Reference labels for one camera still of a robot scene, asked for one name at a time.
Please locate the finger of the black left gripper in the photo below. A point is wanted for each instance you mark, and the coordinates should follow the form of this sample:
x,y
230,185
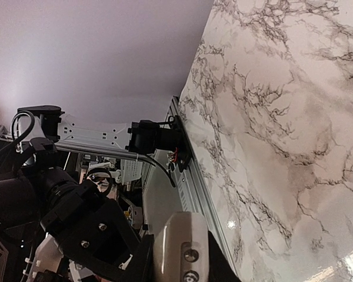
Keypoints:
x,y
133,266

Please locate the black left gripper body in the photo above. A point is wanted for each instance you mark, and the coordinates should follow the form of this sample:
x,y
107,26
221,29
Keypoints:
x,y
86,225

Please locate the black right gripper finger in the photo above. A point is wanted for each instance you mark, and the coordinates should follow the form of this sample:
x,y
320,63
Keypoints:
x,y
219,268

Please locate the grey white remote control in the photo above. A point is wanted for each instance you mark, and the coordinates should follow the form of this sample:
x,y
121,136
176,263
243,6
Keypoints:
x,y
181,251

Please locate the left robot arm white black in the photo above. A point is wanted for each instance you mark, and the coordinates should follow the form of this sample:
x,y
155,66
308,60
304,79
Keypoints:
x,y
37,197

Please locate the front aluminium rail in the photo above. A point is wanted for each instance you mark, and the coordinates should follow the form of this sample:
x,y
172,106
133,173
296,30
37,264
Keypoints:
x,y
194,197

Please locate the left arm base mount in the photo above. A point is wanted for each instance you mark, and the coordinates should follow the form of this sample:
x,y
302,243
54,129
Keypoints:
x,y
147,136

